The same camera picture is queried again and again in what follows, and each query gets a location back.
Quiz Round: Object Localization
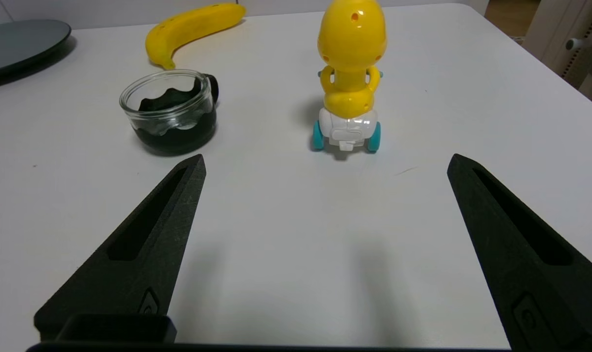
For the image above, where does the glass cup with black base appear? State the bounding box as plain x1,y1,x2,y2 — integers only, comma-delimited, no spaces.
119,69,220,156

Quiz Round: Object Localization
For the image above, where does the gray round plate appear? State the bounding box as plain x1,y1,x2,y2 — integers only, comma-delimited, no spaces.
0,20,72,82

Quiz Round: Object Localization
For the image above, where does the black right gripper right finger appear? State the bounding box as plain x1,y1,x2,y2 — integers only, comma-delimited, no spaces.
447,154,592,352

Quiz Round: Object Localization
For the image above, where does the yellow banana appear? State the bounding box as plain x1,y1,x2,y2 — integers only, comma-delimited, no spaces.
145,3,247,70

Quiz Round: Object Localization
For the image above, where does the yellow duck toy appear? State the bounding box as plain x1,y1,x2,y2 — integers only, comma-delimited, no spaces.
311,0,388,153

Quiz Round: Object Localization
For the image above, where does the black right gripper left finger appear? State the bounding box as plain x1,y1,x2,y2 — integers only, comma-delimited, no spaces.
34,154,207,342

